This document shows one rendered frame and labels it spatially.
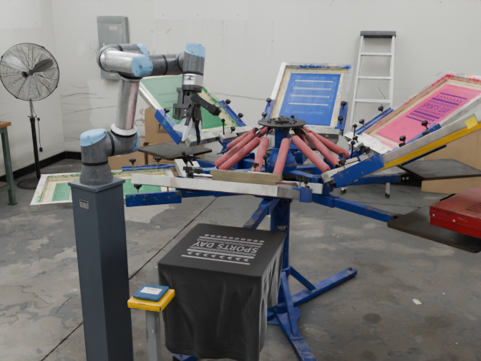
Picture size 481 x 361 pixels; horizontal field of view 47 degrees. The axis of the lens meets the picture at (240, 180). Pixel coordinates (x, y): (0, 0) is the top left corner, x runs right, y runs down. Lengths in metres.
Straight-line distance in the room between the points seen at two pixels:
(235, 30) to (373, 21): 1.60
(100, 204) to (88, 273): 0.37
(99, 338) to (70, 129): 5.43
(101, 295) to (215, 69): 4.64
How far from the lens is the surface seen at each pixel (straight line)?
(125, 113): 2.53
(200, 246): 2.48
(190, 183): 2.11
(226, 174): 2.69
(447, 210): 2.62
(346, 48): 6.60
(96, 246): 2.64
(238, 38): 6.85
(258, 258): 2.36
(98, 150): 2.55
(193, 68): 1.98
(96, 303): 2.79
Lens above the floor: 1.93
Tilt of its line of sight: 17 degrees down
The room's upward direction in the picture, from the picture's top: straight up
